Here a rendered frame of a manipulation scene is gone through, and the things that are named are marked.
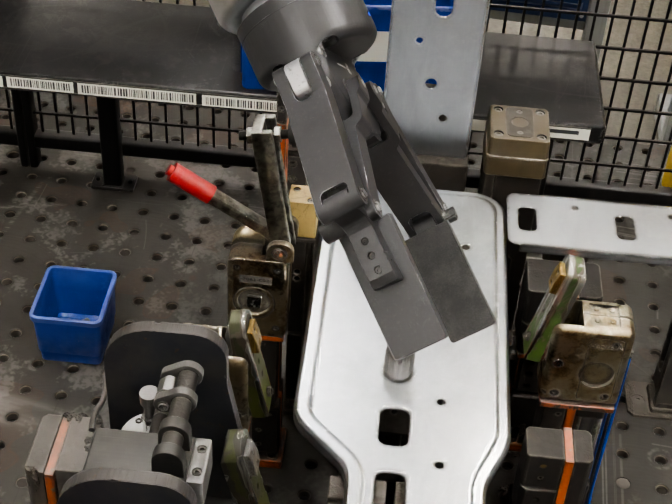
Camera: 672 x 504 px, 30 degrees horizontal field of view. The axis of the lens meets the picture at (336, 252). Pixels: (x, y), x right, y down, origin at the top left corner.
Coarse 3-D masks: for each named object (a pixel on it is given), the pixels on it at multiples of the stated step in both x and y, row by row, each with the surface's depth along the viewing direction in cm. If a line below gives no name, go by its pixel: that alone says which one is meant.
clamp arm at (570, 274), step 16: (576, 256) 131; (560, 272) 131; (576, 272) 130; (560, 288) 131; (576, 288) 130; (544, 304) 135; (560, 304) 132; (544, 320) 134; (560, 320) 134; (528, 336) 137; (544, 336) 135; (528, 352) 137; (544, 352) 137
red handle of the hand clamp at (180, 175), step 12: (168, 168) 134; (180, 168) 134; (168, 180) 134; (180, 180) 134; (192, 180) 134; (204, 180) 135; (192, 192) 135; (204, 192) 135; (216, 192) 136; (216, 204) 136; (228, 204) 136; (240, 204) 137; (240, 216) 137; (252, 216) 137; (252, 228) 138; (264, 228) 138
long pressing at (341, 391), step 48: (480, 240) 150; (336, 288) 143; (336, 336) 137; (480, 336) 138; (336, 384) 131; (384, 384) 132; (432, 384) 132; (480, 384) 132; (336, 432) 126; (432, 432) 127; (480, 432) 127; (432, 480) 122; (480, 480) 123
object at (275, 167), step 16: (256, 128) 129; (272, 128) 131; (288, 128) 129; (256, 144) 129; (272, 144) 129; (256, 160) 130; (272, 160) 130; (272, 176) 132; (272, 192) 133; (272, 208) 134; (288, 208) 138; (272, 224) 136; (288, 224) 139; (272, 240) 137; (288, 240) 137
